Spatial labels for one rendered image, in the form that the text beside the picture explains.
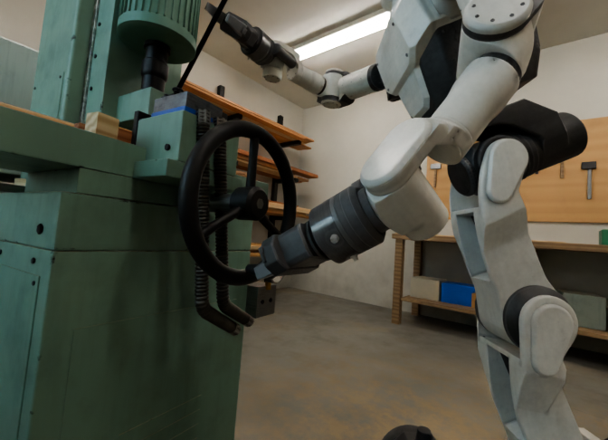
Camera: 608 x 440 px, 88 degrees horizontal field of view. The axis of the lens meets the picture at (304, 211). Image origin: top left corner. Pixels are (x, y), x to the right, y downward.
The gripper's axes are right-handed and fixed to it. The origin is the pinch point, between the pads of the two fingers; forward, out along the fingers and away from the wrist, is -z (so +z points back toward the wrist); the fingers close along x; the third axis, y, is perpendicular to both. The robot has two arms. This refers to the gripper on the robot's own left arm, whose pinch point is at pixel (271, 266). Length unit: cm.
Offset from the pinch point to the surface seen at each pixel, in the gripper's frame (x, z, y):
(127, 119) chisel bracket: -2, -24, 48
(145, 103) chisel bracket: -2, -17, 47
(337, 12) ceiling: 184, 21, 219
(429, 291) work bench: 280, -38, -20
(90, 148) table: -16.9, -13.6, 26.8
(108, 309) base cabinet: -11.0, -26.6, 4.3
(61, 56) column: -9, -33, 72
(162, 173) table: -9.7, -7.5, 20.0
